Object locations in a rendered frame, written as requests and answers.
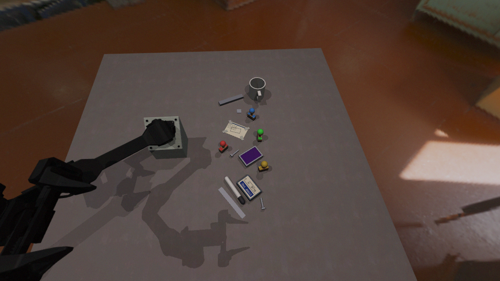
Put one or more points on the white inspection card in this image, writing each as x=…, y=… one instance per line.
x=236, y=130

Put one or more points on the grey flat bar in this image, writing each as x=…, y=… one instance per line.
x=231, y=202

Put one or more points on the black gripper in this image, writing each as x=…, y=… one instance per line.
x=26, y=223

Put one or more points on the green-handled rubber stamp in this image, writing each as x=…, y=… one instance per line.
x=259, y=135

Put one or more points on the grey cylinder with black tip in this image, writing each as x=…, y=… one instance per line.
x=238, y=195

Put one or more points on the dark grey mug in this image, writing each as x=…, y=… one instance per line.
x=256, y=89

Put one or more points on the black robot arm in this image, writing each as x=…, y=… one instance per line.
x=157, y=133

